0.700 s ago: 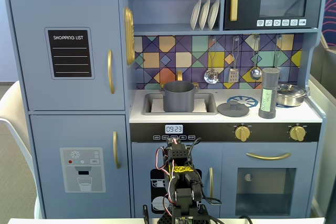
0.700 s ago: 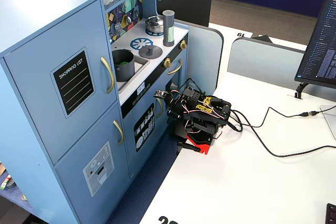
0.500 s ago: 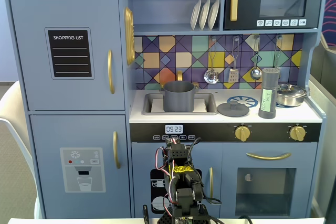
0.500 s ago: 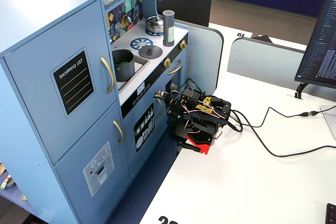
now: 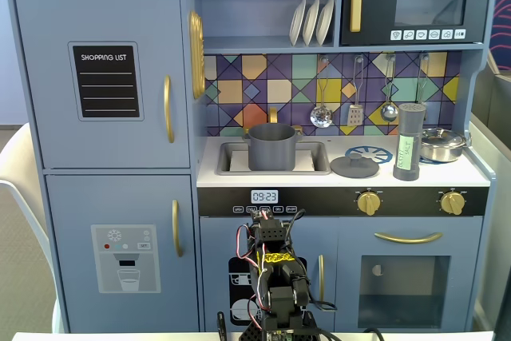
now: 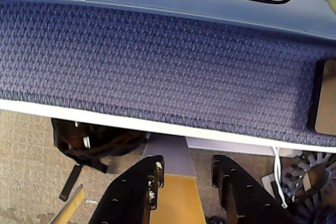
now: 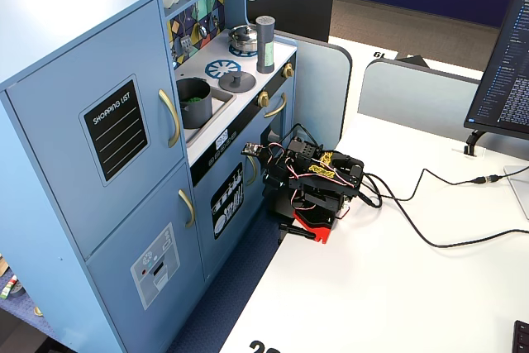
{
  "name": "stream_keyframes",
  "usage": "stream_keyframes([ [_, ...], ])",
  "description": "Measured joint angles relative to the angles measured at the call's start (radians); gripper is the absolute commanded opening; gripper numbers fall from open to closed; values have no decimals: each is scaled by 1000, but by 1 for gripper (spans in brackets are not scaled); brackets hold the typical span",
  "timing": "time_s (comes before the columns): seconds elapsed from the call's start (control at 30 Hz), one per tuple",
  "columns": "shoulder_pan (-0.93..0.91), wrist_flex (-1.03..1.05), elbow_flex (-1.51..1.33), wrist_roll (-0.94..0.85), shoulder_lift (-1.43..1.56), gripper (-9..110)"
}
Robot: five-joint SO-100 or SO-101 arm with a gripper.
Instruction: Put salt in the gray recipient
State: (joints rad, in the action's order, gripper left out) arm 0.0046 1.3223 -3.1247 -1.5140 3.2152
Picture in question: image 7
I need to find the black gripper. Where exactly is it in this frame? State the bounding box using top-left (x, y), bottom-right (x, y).
top-left (260, 150), bottom-right (297, 205)

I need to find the gray cylindrical salt shaker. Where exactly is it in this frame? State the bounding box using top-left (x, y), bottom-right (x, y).
top-left (255, 15), bottom-right (277, 74)

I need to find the red and black robot base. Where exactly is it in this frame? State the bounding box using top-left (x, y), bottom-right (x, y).
top-left (288, 191), bottom-right (353, 246)

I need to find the blue dishwasher door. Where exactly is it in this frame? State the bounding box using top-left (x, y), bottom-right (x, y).
top-left (192, 144), bottom-right (268, 282)

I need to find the black table clamp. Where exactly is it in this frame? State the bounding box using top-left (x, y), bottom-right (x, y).
top-left (279, 222), bottom-right (317, 241)

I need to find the blue oven door with window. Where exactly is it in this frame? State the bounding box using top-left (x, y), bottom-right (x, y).
top-left (258, 79), bottom-right (297, 151)

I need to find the gray toy sink basin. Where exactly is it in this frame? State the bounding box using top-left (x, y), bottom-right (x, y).
top-left (179, 88), bottom-right (237, 150)

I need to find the gray plastic pot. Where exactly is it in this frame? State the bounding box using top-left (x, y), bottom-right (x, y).
top-left (176, 77), bottom-right (213, 130)

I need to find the gray round pot lid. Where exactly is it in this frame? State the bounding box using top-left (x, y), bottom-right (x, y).
top-left (218, 70), bottom-right (257, 93)

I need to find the gray rounded desk partition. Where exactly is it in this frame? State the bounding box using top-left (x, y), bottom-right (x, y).
top-left (274, 30), bottom-right (353, 151)

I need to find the gray low desk partition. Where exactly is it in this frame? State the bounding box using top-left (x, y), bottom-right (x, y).
top-left (357, 54), bottom-right (529, 160)

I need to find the blue freezer door with dispenser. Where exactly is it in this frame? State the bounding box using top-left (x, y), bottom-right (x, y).
top-left (85, 160), bottom-right (207, 353)

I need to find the steel slotted spatula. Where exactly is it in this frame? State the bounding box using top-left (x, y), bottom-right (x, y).
top-left (180, 17), bottom-right (194, 56)

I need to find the steel hanging ladle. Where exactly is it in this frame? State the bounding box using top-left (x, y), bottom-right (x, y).
top-left (194, 7), bottom-right (208, 39)

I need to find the black Dell monitor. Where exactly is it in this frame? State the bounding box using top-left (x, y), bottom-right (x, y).
top-left (244, 0), bottom-right (336, 43)

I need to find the blue fridge door with list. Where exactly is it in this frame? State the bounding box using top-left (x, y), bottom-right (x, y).
top-left (4, 0), bottom-right (187, 262)

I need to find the monitor with lit screen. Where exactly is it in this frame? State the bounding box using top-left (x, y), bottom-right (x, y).
top-left (463, 0), bottom-right (529, 141)

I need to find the black keyboard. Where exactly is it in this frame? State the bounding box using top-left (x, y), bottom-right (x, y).
top-left (512, 319), bottom-right (529, 353)

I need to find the green and white small box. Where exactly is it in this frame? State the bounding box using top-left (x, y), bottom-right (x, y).
top-left (0, 274), bottom-right (18, 300)

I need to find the gold dishwasher door handle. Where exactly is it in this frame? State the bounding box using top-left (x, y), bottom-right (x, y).
top-left (245, 156), bottom-right (258, 187)

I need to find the gold oven door handle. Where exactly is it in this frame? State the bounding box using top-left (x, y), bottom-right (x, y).
top-left (263, 92), bottom-right (288, 118)

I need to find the gold freezer door handle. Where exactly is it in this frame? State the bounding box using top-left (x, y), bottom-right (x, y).
top-left (178, 188), bottom-right (196, 229)

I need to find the gold fridge door handle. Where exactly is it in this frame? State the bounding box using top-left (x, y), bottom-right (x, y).
top-left (158, 88), bottom-right (182, 149)

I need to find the long black power cable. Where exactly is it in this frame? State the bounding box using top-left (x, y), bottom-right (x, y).
top-left (363, 173), bottom-right (529, 250)

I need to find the black usb camera cable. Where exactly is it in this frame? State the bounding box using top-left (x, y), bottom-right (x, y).
top-left (359, 166), bottom-right (506, 209)

